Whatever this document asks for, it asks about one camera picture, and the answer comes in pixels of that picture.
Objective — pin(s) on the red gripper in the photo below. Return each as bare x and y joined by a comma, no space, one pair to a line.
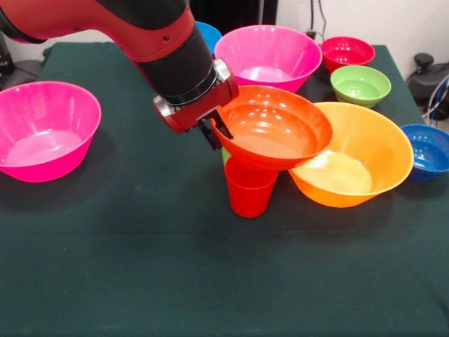
203,109

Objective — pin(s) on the green cup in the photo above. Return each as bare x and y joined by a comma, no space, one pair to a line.
226,156

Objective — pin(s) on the orange-red bowl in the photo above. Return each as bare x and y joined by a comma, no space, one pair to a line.
273,130

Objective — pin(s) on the red cup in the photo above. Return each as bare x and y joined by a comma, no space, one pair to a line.
249,196

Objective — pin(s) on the large orange bowl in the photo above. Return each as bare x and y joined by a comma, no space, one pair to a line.
368,158

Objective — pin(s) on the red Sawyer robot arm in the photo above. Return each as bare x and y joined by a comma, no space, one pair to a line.
122,28

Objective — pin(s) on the large pink bowl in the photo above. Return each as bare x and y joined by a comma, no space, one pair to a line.
266,59
45,147

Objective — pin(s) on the light blue bowl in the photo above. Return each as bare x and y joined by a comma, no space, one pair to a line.
210,36

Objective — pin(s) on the dark green tablecloth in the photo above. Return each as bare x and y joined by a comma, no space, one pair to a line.
210,263

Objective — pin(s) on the small green bowl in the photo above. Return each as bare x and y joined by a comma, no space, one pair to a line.
360,87

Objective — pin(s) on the small crimson bowl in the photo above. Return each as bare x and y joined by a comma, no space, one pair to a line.
345,52

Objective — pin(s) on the small dark blue bowl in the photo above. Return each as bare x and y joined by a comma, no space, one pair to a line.
431,158

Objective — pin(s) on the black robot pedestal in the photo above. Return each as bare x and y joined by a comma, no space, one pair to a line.
231,12

